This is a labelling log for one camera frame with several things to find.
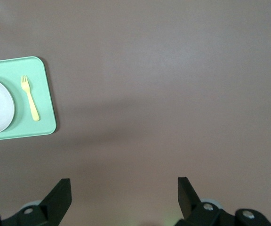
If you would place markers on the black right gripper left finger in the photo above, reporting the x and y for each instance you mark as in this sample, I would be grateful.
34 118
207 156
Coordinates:
48 207

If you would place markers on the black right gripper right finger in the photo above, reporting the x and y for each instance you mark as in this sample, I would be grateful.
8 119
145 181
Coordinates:
196 212

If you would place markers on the yellow plastic fork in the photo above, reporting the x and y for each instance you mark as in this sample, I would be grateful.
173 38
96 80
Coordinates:
30 99

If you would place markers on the light green rectangular tray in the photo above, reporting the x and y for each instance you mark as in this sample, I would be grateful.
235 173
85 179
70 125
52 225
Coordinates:
43 99

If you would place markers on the brown table mat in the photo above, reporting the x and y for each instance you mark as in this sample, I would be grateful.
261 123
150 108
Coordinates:
149 94

